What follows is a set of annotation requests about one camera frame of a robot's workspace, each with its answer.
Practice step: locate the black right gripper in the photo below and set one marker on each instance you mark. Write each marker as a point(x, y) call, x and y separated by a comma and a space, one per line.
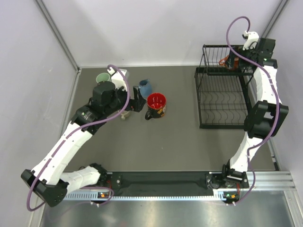
point(230, 62)

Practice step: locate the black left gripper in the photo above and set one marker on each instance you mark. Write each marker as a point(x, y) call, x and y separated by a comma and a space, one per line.
point(136, 104)

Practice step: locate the blue patterned ceramic jug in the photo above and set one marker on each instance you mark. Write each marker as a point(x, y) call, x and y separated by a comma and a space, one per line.
point(145, 88)

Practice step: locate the black orange mug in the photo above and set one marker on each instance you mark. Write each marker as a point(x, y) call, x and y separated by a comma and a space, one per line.
point(156, 103)

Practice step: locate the beige ceramic mug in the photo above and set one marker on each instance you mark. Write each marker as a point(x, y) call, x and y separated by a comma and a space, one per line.
point(125, 114)

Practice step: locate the light green plastic cup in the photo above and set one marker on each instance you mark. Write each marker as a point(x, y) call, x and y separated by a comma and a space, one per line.
point(102, 77)

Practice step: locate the orange ceramic mug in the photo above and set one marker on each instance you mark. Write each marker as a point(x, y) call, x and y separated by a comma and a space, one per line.
point(223, 62)

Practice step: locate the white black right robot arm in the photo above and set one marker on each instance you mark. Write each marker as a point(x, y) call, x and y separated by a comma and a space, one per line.
point(266, 116)

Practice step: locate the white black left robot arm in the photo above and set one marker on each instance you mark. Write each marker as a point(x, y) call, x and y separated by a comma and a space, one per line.
point(48, 180)

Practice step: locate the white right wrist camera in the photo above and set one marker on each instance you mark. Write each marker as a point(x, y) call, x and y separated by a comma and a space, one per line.
point(251, 39)

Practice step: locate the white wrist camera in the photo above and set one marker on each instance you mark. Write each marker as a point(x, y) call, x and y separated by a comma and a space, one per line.
point(251, 39)
point(117, 79)

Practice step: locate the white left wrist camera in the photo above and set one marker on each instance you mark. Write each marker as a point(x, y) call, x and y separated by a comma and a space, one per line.
point(117, 79)

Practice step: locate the black wire dish rack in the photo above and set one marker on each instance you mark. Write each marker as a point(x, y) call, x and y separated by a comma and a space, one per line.
point(223, 95)

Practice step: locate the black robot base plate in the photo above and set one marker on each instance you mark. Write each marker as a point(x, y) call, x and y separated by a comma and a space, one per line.
point(175, 183)

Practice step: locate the slotted aluminium cable duct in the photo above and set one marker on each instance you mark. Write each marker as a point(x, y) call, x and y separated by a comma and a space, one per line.
point(104, 195)

